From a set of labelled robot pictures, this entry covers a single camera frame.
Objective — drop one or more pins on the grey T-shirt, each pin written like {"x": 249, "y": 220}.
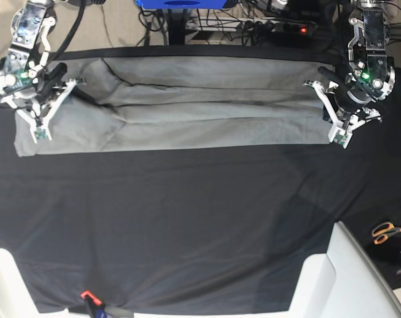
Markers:
{"x": 182, "y": 102}

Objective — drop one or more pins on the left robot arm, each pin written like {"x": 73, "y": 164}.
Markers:
{"x": 369, "y": 68}

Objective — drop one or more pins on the white power strip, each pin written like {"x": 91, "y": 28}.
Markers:
{"x": 229, "y": 24}

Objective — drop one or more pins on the blue box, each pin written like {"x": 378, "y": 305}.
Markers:
{"x": 181, "y": 4}

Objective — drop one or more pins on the black table cloth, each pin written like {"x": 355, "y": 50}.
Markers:
{"x": 208, "y": 231}

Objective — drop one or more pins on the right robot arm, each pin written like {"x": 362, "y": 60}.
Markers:
{"x": 30, "y": 47}

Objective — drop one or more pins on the red blue clamp bottom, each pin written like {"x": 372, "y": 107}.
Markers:
{"x": 95, "y": 307}

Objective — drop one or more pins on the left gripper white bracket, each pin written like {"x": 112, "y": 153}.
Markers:
{"x": 342, "y": 108}

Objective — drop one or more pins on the black stand pole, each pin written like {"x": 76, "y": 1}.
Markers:
{"x": 176, "y": 21}

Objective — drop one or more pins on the orange handled scissors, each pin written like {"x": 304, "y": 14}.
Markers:
{"x": 383, "y": 232}

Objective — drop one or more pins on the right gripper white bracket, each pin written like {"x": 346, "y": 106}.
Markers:
{"x": 37, "y": 96}

